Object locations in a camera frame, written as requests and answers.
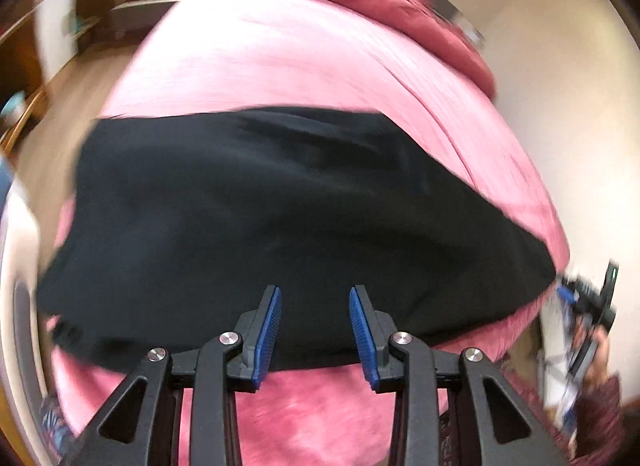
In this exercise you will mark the person's right forearm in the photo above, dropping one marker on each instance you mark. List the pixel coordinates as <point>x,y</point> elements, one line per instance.
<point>600,421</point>

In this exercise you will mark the blue white box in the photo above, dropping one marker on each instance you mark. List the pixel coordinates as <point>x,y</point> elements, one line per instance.
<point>20,296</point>

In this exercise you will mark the black embroidered pants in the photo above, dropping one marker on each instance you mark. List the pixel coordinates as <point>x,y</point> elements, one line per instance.
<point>280,226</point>

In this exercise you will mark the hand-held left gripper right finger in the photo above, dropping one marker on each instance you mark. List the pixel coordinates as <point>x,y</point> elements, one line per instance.
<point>362,336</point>

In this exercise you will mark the pink bed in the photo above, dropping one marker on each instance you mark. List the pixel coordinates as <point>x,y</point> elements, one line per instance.
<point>300,70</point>

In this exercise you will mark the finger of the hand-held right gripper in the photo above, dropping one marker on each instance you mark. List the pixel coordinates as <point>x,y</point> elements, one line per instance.
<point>566,295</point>

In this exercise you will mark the person's right hand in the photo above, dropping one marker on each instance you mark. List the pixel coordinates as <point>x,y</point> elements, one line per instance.
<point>600,351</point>

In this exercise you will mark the red quilt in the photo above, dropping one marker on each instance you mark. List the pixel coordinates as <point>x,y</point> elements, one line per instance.
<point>400,0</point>

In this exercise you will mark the white and blue object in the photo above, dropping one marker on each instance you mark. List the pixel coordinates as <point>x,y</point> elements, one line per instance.
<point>557,386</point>

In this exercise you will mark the white cabinet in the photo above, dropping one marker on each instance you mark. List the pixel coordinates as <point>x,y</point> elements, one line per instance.
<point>55,15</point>

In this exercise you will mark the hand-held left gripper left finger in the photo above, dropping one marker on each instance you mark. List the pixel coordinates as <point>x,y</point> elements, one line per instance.
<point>265,331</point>

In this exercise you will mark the wooden desk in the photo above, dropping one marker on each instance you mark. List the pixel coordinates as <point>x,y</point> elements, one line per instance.
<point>25,120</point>

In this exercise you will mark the light blue jar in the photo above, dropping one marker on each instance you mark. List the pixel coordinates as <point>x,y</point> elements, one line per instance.
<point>12,104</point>

